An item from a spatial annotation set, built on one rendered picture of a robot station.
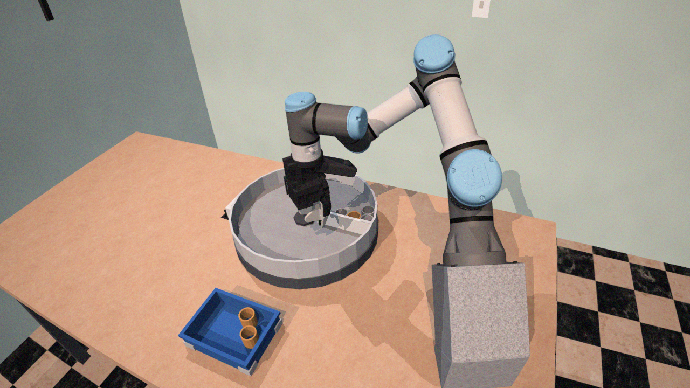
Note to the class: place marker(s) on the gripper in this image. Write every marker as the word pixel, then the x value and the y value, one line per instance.
pixel 310 193

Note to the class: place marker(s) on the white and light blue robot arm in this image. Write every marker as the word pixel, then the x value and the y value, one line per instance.
pixel 472 174

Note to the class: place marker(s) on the blue crate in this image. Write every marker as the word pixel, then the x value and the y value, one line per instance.
pixel 215 330

